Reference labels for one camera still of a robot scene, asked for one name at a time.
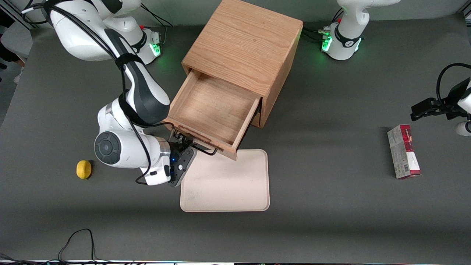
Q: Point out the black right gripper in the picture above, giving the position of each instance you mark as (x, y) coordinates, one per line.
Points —
(177, 148)

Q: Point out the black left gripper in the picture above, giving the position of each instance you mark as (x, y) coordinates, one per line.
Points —
(451, 104)

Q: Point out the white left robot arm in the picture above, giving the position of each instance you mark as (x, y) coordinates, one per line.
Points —
(349, 22)

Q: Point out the wooden drawer cabinet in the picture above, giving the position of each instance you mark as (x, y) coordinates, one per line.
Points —
(246, 40)

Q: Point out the grey and red carton box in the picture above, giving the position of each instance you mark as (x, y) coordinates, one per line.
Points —
(403, 152)

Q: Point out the beige plastic tray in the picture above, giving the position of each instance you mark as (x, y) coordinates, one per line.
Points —
(224, 184)

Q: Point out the yellow lemon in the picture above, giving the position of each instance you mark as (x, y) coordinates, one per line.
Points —
(84, 169)

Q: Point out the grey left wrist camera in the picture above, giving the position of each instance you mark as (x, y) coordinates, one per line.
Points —
(463, 129)

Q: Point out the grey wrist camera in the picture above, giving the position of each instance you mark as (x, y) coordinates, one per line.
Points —
(463, 129)
(158, 176)

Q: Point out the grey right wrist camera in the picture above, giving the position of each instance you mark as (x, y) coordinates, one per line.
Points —
(158, 176)

